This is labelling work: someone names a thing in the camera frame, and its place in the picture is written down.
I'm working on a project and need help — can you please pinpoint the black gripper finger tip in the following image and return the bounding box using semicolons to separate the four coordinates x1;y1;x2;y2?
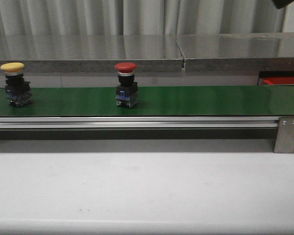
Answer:
272;0;294;9

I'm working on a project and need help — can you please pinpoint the grey stone slab right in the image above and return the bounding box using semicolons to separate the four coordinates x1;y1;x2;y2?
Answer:
176;33;294;72

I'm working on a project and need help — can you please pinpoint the grey stone slab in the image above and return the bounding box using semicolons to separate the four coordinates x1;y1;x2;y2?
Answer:
176;33;294;72
0;35;183;73

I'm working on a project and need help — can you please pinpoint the red plastic tray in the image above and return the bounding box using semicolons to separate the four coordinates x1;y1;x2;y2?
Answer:
263;77;294;85

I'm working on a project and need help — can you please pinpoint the green conveyor belt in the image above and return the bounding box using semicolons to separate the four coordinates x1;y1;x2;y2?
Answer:
0;86;294;117

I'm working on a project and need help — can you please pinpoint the grey stone slab left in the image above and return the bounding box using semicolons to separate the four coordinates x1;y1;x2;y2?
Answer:
0;35;183;73

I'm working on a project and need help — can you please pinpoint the white pleated curtain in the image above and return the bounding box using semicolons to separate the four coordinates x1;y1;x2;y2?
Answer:
0;0;294;36

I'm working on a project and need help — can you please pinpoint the steel conveyor support bracket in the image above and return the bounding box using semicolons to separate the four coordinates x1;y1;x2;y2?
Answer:
273;116;294;153

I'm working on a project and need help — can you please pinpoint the aluminium conveyor side rail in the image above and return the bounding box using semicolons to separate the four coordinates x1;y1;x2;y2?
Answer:
0;116;280;129

